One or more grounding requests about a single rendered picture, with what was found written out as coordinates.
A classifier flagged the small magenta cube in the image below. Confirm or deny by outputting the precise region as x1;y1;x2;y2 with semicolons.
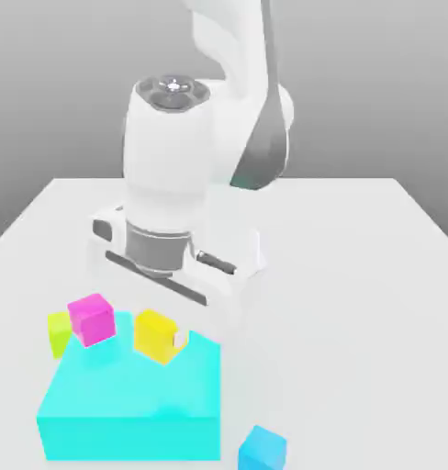
66;292;118;349

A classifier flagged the small yellow cube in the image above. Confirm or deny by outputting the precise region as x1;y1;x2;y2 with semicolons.
133;308;190;366

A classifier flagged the large cyan box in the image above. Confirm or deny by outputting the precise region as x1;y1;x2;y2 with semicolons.
36;310;222;463

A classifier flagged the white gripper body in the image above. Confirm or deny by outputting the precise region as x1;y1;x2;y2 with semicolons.
84;229;266;343

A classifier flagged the small lime cube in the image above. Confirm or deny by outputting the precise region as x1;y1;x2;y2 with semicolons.
47;311;74;360

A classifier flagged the small blue cube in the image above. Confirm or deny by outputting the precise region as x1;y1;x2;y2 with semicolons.
237;424;288;470

